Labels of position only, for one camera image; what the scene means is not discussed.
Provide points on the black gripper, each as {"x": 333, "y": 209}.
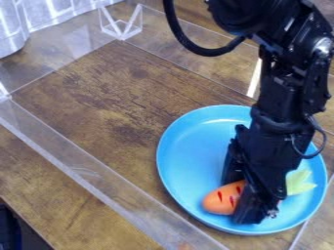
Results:
{"x": 263, "y": 153}

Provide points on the orange toy carrot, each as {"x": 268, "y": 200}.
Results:
{"x": 222, "y": 200}

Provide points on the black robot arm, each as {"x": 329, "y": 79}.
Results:
{"x": 295, "y": 48}

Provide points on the blue plastic plate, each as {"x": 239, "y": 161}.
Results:
{"x": 190, "y": 157}

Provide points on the clear acrylic front barrier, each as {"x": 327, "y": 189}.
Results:
{"x": 171, "y": 231}

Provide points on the clear acrylic barrier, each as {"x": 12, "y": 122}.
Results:
{"x": 88, "y": 84}
{"x": 171, "y": 231}

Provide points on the clear acrylic back barrier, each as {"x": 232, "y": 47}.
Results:
{"x": 88, "y": 84}

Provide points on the white checkered curtain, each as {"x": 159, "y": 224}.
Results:
{"x": 25, "y": 16}

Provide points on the clear acrylic corner bracket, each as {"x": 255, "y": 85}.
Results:
{"x": 120, "y": 30}

